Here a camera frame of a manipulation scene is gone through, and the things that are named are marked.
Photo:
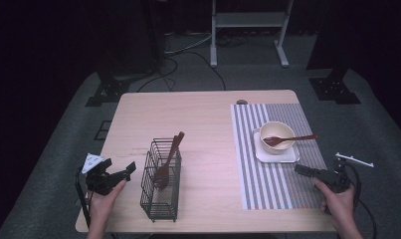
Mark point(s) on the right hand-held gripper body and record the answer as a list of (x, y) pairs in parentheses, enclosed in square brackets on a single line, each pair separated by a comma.
[(335, 177)]

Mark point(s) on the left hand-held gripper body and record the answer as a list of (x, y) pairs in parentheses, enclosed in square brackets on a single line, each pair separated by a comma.
[(100, 182)]

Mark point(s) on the brown wooden spoon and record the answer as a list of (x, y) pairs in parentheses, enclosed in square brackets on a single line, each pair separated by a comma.
[(275, 141), (162, 177)]

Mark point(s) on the cream bowl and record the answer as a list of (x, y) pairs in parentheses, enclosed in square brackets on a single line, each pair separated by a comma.
[(277, 129)]

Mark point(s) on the person's left hand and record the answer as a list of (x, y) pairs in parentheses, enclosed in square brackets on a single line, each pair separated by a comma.
[(103, 204)]

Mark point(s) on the person's right hand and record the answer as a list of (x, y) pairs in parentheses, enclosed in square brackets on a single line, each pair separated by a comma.
[(337, 200)]

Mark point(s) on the white square plate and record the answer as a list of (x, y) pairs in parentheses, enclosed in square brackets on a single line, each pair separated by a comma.
[(281, 158)]

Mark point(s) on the dark floor hatch outline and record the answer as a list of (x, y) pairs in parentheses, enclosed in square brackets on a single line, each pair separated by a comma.
[(103, 130)]

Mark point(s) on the grey striped placemat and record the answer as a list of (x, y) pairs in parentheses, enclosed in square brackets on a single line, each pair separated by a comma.
[(274, 186)]

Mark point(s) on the brown wooden utensil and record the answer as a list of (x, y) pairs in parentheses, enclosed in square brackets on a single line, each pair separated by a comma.
[(172, 147)]

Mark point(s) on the black stand base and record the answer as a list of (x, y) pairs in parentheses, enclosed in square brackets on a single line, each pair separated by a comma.
[(335, 89), (108, 91)]

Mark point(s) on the dark table grommet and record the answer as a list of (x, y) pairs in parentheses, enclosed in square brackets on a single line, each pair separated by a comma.
[(241, 102)]

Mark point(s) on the white metal stand frame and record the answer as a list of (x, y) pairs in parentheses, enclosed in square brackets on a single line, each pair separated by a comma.
[(251, 19)]

